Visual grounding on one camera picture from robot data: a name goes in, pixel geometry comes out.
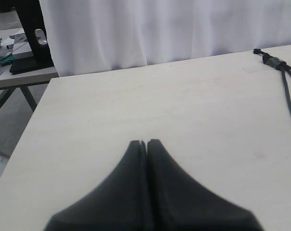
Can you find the black monitor stand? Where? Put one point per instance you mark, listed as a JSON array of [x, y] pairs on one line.
[[31, 18]]

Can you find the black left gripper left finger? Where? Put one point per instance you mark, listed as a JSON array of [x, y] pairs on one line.
[[119, 203]]

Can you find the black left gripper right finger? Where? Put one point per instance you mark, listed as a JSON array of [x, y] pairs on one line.
[[180, 203]]

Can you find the grey side table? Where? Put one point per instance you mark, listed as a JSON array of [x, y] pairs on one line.
[[9, 82]]

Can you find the white curtain backdrop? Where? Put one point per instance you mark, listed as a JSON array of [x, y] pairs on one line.
[[89, 36]]

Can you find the white box on table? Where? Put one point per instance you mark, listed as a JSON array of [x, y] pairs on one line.
[[21, 46]]

